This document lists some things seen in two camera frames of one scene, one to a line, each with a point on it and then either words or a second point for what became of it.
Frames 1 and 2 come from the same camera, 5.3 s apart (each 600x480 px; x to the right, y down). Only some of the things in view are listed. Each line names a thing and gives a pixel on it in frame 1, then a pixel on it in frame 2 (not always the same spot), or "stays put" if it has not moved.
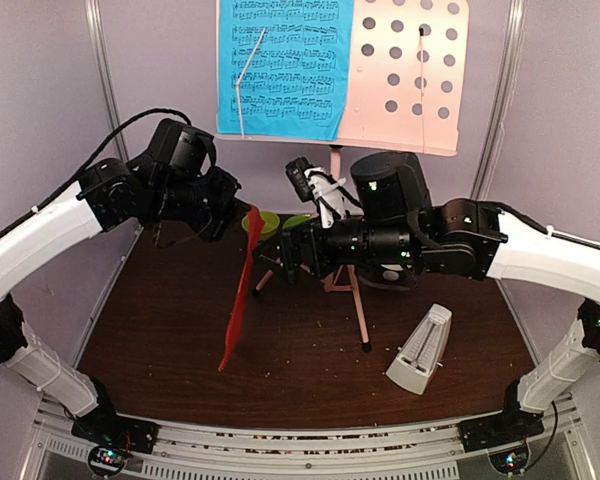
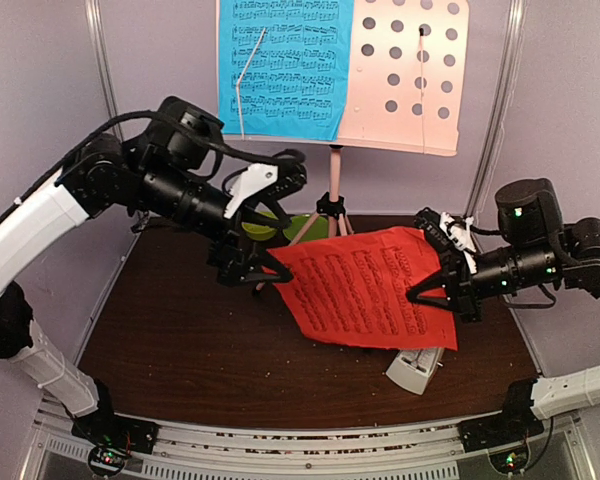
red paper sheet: [255, 225] → [357, 287]
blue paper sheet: [296, 84] stays put
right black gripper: [306, 235] → [453, 273]
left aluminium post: [95, 14] stays put
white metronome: [420, 354] stays put
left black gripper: [232, 209] → [233, 267]
